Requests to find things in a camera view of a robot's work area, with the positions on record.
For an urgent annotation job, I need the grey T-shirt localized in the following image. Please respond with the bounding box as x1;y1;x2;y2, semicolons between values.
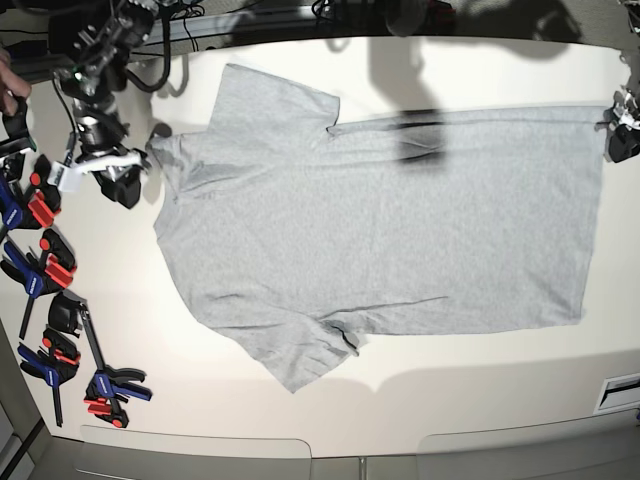
147;64;605;391

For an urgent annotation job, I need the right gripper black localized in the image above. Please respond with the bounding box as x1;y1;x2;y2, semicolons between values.
93;160;151;209

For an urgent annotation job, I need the long bar clamp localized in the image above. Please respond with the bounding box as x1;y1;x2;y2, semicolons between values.
48;293;153;429

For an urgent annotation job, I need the person hand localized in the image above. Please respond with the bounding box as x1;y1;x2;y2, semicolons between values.
0;49;32;116

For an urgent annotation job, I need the blue red clamp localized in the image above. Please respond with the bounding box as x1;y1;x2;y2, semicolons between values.
17;326;81;427
1;156;61;240
1;228;77;340

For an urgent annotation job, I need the top blue red clamp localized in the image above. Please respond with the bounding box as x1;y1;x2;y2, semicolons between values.
1;156;61;240

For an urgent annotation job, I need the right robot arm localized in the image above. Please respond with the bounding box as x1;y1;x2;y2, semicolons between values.
48;1;171;209

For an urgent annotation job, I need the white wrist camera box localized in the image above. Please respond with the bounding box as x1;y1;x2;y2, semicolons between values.
47;162;84;192

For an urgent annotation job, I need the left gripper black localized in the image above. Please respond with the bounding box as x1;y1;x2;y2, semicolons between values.
604;90;639;163

